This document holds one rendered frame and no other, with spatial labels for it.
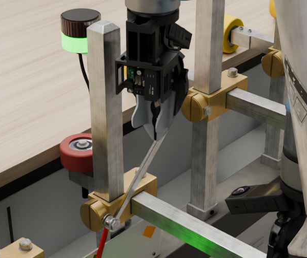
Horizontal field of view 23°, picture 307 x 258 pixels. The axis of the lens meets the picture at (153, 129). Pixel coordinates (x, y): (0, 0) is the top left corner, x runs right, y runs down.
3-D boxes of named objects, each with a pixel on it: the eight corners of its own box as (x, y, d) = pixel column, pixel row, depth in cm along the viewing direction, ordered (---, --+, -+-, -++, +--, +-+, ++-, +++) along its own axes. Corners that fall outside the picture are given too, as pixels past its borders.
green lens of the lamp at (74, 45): (110, 44, 112) (109, 30, 111) (81, 56, 109) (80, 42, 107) (83, 34, 116) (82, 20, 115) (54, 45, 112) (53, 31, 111)
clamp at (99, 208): (157, 201, 128) (157, 176, 126) (101, 237, 120) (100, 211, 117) (134, 189, 132) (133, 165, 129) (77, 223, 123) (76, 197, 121)
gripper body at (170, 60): (113, 98, 104) (111, 16, 98) (138, 74, 111) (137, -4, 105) (164, 108, 101) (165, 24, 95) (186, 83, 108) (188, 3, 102)
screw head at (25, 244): (35, 247, 111) (35, 240, 110) (24, 254, 109) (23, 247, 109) (26, 241, 112) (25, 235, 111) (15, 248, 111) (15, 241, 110)
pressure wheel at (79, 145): (117, 195, 134) (115, 140, 128) (84, 215, 129) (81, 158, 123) (86, 179, 139) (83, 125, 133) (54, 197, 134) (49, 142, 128)
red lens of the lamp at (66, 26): (109, 28, 111) (109, 15, 110) (80, 40, 107) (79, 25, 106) (82, 19, 115) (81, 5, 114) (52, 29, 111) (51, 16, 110)
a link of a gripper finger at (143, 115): (124, 150, 109) (123, 93, 105) (140, 132, 114) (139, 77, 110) (144, 154, 108) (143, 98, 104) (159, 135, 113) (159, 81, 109)
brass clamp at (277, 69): (319, 61, 156) (322, 38, 153) (283, 82, 147) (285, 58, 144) (294, 52, 159) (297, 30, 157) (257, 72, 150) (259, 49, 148)
